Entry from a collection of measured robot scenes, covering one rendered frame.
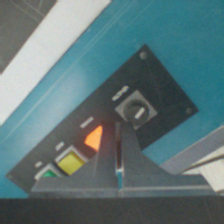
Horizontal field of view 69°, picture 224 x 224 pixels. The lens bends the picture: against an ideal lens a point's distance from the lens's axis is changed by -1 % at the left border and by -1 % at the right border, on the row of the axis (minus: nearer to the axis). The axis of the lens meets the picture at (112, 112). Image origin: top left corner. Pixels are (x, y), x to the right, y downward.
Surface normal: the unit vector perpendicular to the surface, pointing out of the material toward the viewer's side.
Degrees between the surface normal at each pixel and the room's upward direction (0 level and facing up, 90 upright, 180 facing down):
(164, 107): 90
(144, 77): 90
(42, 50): 90
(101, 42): 90
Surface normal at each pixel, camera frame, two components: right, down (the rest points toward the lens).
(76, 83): -0.09, 0.36
